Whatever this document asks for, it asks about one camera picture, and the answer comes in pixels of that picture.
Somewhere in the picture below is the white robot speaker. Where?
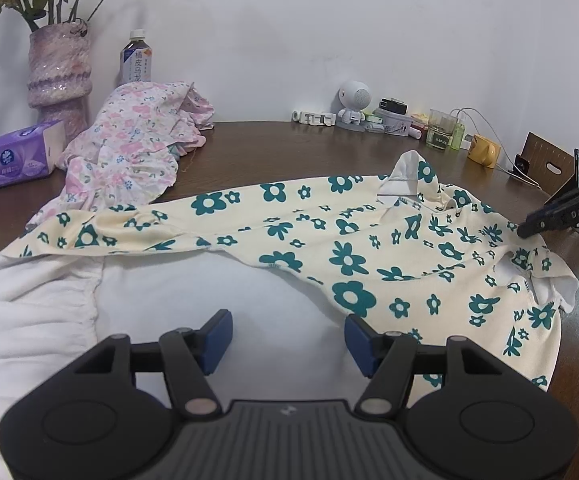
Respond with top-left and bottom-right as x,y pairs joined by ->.
336,80 -> 371,133

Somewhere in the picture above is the yellow mug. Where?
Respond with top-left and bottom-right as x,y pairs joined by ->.
467,134 -> 501,169

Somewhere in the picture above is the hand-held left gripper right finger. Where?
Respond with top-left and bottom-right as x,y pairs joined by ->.
344,313 -> 501,417

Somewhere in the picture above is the brown phone stand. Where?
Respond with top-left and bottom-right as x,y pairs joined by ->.
514,132 -> 576,196

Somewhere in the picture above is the purple textured vase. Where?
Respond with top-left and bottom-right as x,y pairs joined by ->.
28,19 -> 93,146

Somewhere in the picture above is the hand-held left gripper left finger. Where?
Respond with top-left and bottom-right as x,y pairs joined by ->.
73,309 -> 233,418

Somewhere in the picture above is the cream dress with green flowers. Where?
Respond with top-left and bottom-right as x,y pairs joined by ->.
0,150 -> 579,471

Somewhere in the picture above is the grey tin box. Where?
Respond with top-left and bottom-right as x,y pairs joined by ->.
377,110 -> 415,136

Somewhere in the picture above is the pink floral garment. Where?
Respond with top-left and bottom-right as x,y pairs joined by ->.
19,80 -> 216,241

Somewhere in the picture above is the glass cup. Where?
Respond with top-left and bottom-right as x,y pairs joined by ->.
425,108 -> 455,149

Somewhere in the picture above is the purple tissue pack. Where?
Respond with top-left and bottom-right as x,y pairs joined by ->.
0,120 -> 66,191

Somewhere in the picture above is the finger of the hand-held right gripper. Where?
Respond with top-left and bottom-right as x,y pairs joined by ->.
517,206 -> 560,239

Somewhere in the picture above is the white cable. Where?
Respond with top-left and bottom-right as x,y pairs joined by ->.
449,107 -> 540,188

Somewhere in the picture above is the tea bottle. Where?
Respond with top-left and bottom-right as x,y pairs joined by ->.
118,29 -> 152,88

